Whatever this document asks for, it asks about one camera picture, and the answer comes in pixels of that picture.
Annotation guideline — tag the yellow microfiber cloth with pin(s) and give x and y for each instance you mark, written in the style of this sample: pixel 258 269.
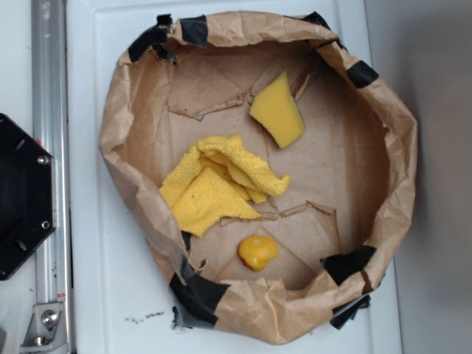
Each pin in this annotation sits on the yellow microfiber cloth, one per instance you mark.
pixel 219 178

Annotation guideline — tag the brown paper bag basin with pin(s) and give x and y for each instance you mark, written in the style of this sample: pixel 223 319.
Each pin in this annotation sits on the brown paper bag basin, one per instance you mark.
pixel 350 201

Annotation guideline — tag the yellow rubber duck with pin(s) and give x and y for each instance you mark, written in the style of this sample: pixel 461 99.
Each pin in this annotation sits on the yellow rubber duck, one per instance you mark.
pixel 257 250

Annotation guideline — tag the yellow sponge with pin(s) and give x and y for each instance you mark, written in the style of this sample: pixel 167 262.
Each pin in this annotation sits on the yellow sponge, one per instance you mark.
pixel 276 110

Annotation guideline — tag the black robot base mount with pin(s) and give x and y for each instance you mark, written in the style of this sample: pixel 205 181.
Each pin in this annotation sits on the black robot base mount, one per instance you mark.
pixel 27 202

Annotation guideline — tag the aluminium extrusion rail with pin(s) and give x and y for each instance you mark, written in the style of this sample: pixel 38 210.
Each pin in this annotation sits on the aluminium extrusion rail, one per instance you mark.
pixel 53 259

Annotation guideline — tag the metal corner bracket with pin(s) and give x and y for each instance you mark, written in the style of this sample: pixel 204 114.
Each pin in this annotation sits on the metal corner bracket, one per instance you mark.
pixel 47 329

